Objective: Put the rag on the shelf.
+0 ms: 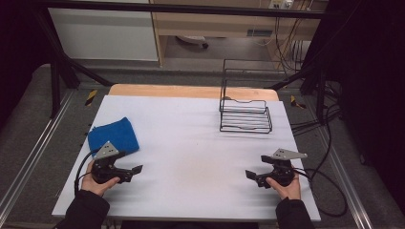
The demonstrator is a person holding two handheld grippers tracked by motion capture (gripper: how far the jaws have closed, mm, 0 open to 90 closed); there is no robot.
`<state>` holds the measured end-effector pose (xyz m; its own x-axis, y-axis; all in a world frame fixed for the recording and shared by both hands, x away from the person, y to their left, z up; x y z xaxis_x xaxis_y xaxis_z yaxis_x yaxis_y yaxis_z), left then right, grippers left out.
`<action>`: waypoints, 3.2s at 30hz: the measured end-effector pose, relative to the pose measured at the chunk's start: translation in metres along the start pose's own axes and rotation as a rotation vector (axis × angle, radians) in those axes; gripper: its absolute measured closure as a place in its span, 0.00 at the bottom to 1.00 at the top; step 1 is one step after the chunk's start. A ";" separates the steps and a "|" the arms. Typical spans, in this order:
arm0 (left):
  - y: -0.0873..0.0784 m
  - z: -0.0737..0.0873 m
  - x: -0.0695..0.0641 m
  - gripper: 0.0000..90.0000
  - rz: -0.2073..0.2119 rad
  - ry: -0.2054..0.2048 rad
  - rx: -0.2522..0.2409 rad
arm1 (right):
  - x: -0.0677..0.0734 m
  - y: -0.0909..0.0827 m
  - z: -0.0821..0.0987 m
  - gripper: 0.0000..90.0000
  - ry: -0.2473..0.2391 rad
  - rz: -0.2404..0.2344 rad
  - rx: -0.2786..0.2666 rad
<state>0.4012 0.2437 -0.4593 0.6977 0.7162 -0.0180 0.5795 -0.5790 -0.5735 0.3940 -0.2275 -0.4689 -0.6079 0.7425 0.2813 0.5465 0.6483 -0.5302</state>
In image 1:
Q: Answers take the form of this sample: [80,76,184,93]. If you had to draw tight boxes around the blue towel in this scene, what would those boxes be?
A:
[87,116,140,157]

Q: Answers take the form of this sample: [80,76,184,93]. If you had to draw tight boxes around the white power strip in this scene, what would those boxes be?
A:
[268,0,294,10]

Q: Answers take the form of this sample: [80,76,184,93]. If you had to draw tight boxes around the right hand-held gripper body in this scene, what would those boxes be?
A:
[256,148,309,189]

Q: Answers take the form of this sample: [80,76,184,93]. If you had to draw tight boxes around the wooden desk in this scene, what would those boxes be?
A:
[149,0,330,69]

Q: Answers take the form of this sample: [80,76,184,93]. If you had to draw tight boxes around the hanging black cable bundle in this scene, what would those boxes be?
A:
[274,15,308,72]

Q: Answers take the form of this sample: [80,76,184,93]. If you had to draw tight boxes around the wooden table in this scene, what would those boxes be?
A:
[108,83,281,102]

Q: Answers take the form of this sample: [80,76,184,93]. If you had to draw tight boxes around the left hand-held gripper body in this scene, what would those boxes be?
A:
[91,140,133,185]

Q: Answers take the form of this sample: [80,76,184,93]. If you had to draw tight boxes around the black horizontal frame bar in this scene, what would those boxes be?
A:
[32,0,340,20]

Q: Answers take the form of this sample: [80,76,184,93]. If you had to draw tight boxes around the office chair wheel base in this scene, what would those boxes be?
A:
[176,34,210,50]

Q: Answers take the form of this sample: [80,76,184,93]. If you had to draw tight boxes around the black wire rack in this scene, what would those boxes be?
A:
[219,58,274,135]

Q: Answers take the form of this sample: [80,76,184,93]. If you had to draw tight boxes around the person's left hand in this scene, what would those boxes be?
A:
[80,158,121,198]

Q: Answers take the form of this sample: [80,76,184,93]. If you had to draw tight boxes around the aluminium floor rail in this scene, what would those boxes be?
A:
[316,125,374,229]
[0,90,76,218]

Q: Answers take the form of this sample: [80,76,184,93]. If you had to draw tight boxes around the white cabinet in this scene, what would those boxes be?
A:
[47,0,160,62]

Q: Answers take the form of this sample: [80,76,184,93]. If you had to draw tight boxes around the black floor cables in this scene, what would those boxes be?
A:
[289,80,342,136]

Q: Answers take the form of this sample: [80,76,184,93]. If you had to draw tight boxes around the black curtain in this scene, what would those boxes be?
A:
[304,0,405,209]
[0,0,52,128]

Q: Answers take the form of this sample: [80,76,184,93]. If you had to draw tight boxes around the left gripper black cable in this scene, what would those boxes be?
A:
[74,148,101,196]

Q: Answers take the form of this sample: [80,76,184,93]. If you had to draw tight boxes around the person's right hand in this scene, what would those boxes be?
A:
[266,173,302,201]

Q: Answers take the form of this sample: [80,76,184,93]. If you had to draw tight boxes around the black metal stand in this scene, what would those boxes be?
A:
[32,9,114,119]
[270,61,330,126]

